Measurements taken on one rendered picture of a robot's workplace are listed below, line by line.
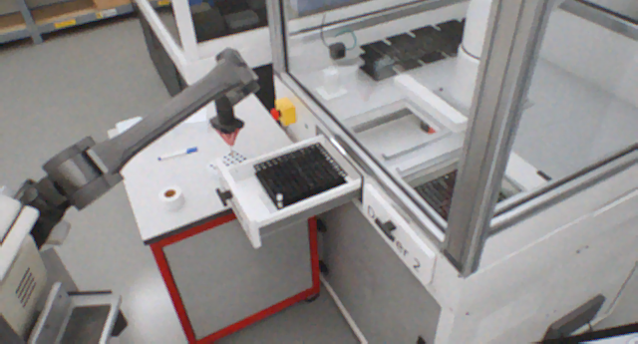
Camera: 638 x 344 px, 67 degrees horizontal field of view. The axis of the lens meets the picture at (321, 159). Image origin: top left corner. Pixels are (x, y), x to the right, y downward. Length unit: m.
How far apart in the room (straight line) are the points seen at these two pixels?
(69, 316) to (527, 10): 0.93
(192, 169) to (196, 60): 0.52
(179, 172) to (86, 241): 1.11
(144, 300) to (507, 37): 1.95
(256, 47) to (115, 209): 1.24
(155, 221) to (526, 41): 1.16
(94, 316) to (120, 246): 1.59
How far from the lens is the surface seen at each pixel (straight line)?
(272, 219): 1.30
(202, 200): 1.57
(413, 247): 1.21
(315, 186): 1.35
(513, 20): 0.77
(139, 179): 1.72
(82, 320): 1.04
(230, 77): 0.99
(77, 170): 0.95
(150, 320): 2.29
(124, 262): 2.53
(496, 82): 0.82
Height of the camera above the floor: 1.82
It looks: 40 degrees down
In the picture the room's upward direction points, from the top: 2 degrees counter-clockwise
